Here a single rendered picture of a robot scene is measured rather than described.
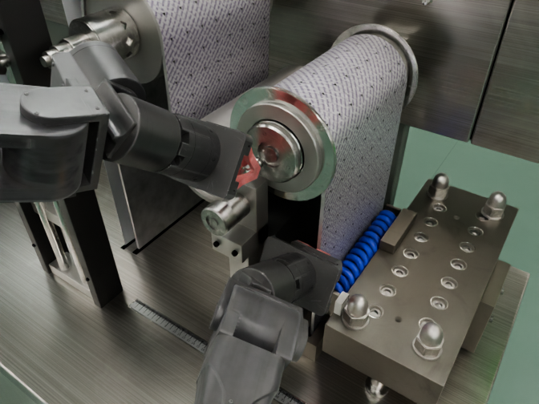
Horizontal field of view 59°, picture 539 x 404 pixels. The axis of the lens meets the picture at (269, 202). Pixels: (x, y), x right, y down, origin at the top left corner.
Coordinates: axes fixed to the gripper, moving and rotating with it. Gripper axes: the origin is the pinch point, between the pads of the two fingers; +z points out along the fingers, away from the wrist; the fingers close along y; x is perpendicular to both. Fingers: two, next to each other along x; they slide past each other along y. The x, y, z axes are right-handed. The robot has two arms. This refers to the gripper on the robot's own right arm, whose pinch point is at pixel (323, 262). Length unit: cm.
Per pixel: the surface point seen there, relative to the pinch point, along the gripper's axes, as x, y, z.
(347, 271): -1.0, 2.6, 4.0
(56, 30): 19, -98, 25
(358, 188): 10.9, 0.2, 3.4
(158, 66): 19.1, -25.4, -12.9
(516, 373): -50, 40, 128
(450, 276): 2.2, 15.1, 12.0
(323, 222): 6.8, 0.3, -5.8
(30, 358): -28.9, -34.5, -16.0
